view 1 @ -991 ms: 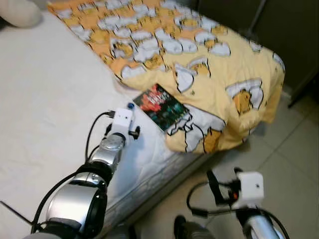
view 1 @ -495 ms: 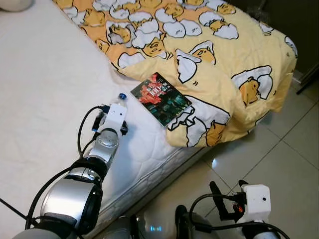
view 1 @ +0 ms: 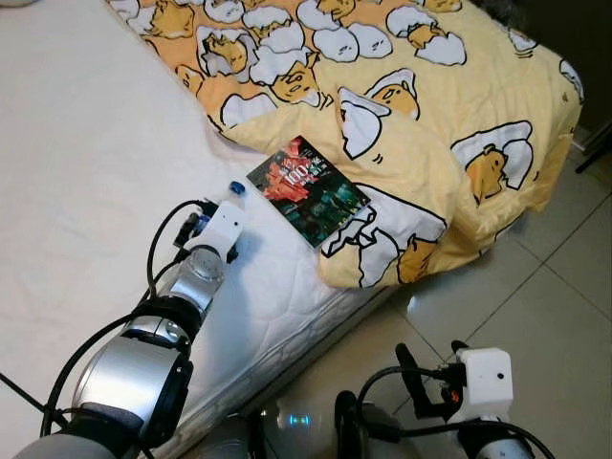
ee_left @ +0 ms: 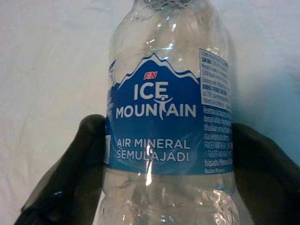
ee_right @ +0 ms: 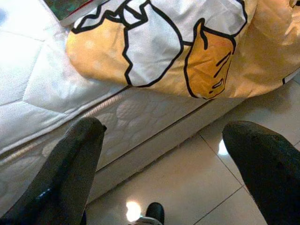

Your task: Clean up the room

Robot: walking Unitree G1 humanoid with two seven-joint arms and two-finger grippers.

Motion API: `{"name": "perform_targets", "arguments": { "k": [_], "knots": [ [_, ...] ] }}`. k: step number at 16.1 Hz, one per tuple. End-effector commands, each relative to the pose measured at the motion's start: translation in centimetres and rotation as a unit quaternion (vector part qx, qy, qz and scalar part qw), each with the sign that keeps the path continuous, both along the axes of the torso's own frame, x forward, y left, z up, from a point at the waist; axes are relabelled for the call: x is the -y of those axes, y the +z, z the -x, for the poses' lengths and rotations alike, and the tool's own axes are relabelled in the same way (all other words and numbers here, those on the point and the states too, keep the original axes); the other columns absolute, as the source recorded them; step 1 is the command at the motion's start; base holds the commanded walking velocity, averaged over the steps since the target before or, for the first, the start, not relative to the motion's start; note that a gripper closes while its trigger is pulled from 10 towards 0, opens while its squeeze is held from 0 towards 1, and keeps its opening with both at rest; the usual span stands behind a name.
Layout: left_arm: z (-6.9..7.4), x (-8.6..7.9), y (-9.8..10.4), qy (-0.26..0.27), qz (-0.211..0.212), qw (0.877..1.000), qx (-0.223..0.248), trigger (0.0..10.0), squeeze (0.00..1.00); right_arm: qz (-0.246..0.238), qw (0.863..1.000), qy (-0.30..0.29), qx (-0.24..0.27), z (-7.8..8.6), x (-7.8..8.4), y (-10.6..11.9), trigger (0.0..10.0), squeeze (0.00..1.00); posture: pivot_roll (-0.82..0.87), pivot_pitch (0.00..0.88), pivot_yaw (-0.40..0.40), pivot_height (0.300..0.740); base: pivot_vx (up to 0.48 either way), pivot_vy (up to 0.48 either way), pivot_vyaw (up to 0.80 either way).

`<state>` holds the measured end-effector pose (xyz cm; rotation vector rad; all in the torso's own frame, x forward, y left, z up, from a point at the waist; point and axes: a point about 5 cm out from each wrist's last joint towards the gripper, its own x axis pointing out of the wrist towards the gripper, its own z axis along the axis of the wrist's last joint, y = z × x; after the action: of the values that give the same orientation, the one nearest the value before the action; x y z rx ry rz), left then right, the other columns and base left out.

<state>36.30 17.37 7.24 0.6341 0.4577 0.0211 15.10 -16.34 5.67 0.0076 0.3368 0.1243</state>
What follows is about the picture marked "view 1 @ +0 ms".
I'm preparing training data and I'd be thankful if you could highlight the yellow cartoon egg blanket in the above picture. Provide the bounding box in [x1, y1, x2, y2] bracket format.
[105, 0, 584, 290]

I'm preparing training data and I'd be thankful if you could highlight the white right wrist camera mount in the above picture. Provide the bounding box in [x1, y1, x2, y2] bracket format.
[456, 348, 515, 422]

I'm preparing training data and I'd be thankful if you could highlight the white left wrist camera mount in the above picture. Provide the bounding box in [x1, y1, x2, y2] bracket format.
[196, 201, 245, 259]

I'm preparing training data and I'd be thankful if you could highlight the white quilted mattress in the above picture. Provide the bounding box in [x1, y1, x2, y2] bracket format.
[0, 0, 412, 459]

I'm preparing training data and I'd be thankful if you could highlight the clear blue-capped water bottle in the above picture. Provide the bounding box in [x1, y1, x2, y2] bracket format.
[222, 180, 248, 207]

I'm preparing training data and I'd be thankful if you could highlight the dark red green book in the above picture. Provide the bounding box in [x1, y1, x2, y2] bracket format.
[247, 136, 372, 250]

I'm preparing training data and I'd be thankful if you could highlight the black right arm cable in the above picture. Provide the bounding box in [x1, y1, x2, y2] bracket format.
[357, 365, 556, 459]

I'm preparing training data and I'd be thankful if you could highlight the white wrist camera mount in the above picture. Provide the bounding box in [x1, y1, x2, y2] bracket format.
[456, 348, 515, 422]
[196, 201, 245, 259]

